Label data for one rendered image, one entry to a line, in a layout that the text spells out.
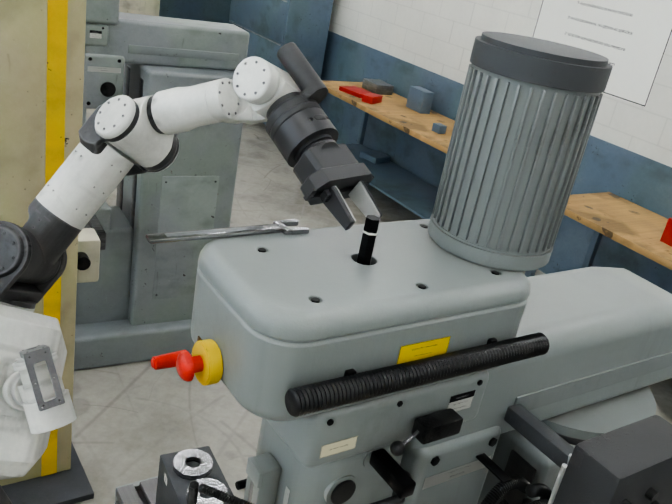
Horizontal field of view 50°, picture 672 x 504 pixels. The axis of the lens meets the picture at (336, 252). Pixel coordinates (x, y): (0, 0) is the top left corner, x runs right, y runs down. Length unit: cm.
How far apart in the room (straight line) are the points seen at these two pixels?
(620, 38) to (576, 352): 470
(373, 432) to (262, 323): 28
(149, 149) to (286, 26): 704
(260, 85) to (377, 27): 694
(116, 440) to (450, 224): 269
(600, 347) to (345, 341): 62
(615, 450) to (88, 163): 91
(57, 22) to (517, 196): 181
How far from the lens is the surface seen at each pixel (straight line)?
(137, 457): 352
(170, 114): 120
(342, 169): 104
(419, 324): 98
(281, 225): 109
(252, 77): 109
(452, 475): 128
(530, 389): 131
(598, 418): 150
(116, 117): 122
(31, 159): 266
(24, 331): 126
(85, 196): 126
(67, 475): 340
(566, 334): 133
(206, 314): 100
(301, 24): 832
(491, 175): 108
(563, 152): 109
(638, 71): 580
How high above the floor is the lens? 232
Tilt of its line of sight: 24 degrees down
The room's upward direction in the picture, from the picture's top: 11 degrees clockwise
